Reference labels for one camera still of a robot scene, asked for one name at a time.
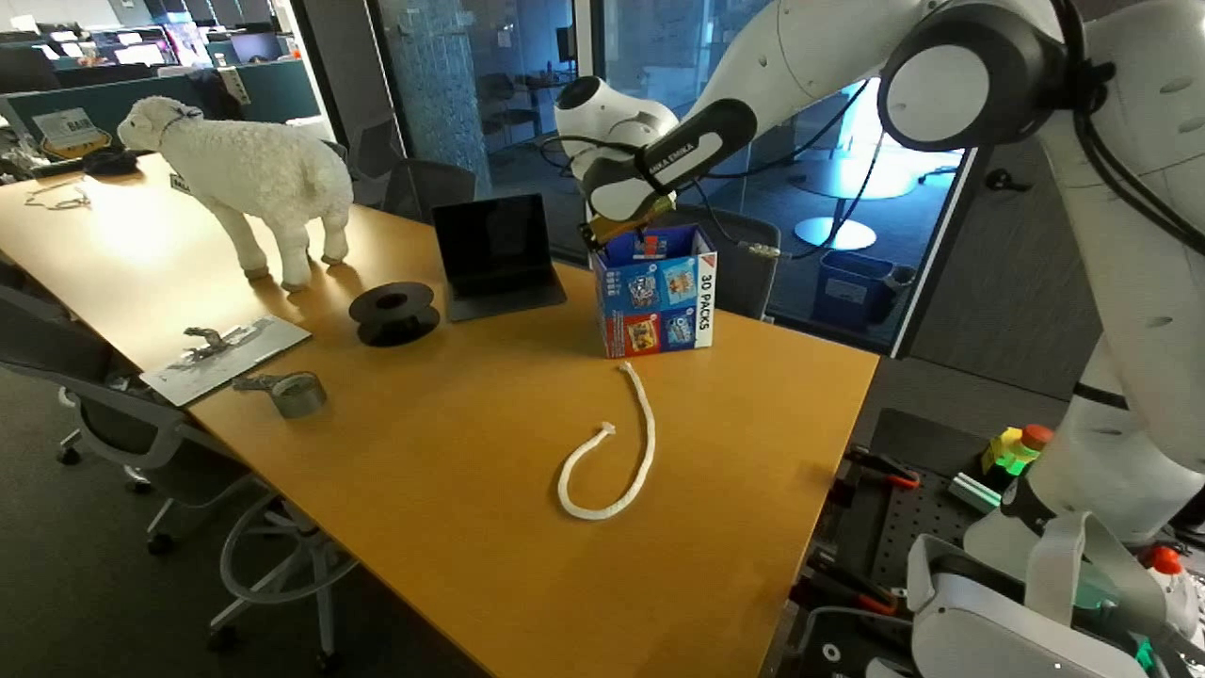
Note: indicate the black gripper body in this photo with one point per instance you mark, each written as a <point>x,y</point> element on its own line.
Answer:
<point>603,232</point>

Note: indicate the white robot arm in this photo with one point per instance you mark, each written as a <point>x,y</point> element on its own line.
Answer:
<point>1111,101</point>

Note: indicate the blue snack pack box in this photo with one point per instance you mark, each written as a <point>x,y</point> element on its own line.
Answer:
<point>656,291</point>

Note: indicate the black tablet on stand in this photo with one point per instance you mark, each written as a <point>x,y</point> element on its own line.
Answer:
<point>495,259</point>

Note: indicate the black filament spool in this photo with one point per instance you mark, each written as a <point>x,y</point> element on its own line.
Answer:
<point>394,314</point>

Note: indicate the white toy sheep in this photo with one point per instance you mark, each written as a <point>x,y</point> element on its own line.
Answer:
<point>250,170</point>

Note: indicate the grey tape roll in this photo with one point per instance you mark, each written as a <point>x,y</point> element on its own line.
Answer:
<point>292,395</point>

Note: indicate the black pegboard with tools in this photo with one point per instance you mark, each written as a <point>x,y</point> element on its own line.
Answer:
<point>888,584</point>

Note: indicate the grey office chair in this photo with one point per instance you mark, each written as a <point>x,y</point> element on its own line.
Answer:
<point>274,554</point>

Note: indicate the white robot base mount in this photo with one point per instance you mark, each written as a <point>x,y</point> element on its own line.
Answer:
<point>1080,608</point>

